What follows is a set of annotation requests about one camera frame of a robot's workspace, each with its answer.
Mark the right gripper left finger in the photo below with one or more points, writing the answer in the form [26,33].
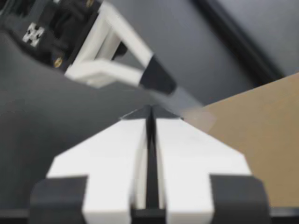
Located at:
[105,163]

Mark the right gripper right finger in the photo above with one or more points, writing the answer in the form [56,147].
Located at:
[198,168]

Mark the brown cardboard box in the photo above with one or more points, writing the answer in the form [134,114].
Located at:
[257,140]

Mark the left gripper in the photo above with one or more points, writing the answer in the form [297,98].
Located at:
[58,35]

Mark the clear cut piece of tape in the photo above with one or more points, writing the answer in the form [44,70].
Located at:
[189,105]

